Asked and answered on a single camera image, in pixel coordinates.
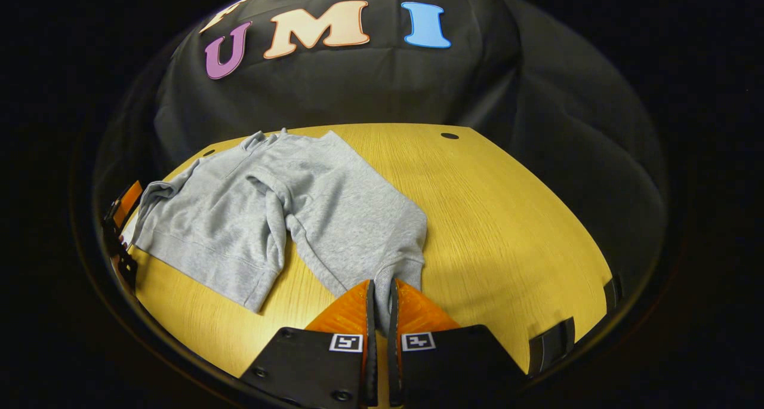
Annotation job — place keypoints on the black backdrop cloth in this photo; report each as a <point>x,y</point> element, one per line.
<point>358,86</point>

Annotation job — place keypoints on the black table edge bracket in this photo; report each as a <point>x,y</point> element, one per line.
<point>612,292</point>
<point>552,343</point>

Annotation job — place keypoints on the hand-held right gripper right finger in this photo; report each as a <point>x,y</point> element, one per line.
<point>394,361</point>

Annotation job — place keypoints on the grey sweatshirt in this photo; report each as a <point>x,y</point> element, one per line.
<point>334,206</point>

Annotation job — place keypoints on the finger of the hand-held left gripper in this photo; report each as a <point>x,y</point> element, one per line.
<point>128,203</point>

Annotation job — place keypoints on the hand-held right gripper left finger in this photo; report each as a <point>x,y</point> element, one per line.
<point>370,361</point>

